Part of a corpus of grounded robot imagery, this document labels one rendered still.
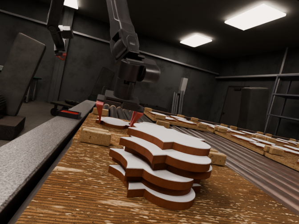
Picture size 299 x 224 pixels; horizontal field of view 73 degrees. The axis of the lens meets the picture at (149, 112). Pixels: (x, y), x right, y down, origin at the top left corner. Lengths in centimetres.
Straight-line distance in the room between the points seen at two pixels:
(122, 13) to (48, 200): 55
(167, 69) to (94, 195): 849
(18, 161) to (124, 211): 20
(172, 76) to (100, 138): 837
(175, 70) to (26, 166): 856
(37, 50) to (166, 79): 577
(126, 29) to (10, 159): 44
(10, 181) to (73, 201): 11
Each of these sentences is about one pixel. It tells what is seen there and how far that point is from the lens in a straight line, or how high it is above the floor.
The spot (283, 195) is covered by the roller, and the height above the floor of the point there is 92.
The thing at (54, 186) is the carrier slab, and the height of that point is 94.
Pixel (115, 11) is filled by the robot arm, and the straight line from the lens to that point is 67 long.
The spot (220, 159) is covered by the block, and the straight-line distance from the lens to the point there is 50.
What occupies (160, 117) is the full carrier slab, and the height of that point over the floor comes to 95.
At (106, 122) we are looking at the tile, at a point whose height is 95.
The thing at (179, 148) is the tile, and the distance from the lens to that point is 28.
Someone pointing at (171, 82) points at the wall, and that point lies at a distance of 873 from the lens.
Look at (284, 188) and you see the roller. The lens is 60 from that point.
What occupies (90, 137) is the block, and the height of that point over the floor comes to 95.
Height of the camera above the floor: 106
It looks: 5 degrees down
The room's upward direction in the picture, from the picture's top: 13 degrees clockwise
